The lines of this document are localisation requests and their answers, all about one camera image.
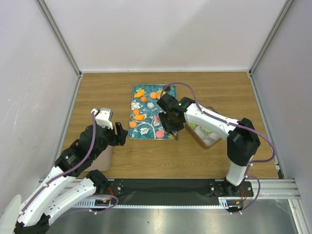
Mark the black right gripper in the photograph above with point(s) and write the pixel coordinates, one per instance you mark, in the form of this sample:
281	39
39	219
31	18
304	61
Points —
163	116

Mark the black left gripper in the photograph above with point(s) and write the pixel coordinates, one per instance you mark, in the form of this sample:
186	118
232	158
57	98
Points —
120	138

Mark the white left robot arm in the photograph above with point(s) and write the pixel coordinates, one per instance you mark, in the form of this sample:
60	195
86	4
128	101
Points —
46	204

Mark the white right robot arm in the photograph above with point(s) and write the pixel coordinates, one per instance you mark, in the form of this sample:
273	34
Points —
241	137

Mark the orange shell cookie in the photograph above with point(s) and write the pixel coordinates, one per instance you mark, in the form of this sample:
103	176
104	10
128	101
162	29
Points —
133	124

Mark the pink sandwich cookie lower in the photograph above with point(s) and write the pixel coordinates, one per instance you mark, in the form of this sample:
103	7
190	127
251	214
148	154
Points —
160	134

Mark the orange fish cookie middle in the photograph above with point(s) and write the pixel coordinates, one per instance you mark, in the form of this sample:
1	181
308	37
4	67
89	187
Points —
139	117

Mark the orange fish cookie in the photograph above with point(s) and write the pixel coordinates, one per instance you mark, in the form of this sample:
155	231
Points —
139	94
139	117

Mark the teal floral serving tray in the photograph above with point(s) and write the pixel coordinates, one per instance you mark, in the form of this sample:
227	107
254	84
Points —
146	129

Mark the orange flower cookie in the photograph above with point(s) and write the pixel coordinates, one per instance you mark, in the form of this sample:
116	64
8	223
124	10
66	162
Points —
136	111

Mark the orange sandwich cookie top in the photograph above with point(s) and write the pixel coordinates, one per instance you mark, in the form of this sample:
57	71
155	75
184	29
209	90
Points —
153	95

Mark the beige tin lid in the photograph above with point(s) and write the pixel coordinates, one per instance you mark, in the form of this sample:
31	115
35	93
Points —
103	162

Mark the orange swirl cookie top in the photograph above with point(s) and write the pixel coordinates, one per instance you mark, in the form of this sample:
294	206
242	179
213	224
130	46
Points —
143	99

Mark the brown cookie tin box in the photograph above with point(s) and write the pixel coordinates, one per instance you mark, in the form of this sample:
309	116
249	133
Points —
205	140

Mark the orange fish cookie top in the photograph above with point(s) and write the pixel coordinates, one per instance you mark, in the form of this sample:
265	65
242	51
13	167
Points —
139	94

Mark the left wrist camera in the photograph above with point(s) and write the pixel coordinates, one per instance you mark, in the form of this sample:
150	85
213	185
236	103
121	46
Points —
103	117

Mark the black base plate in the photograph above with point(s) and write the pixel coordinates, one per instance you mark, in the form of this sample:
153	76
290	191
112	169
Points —
176	192

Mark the aluminium frame rail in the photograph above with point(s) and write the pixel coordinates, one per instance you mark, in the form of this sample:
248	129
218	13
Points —
263	189

